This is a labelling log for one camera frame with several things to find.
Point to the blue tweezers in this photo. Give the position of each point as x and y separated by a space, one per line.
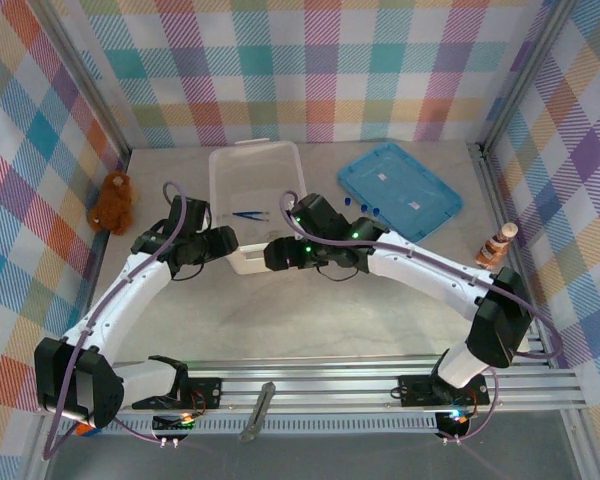
250 215

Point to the translucent white storage box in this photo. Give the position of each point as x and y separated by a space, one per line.
255 175

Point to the blue plastic storage box lid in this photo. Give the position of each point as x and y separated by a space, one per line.
400 190

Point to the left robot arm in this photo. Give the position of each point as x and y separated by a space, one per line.
105 310

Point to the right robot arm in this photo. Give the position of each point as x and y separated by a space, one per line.
430 280

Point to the brown plush toy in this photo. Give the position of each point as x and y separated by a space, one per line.
112 205

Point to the round black circuit board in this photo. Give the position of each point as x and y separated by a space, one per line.
452 425
172 425

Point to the brown bottle with beige cap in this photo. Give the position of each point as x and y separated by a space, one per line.
492 250

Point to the small orange object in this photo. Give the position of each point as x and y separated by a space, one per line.
84 428

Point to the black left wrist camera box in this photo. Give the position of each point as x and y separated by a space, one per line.
195 215

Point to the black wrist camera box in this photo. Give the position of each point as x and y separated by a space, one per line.
320 212
195 215

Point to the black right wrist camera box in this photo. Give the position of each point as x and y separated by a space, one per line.
320 212

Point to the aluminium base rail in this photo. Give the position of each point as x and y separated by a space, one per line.
330 385

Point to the grey metal bracket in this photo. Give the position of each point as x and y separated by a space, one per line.
257 410

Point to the aluminium frame post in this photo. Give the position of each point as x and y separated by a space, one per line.
525 75
85 75

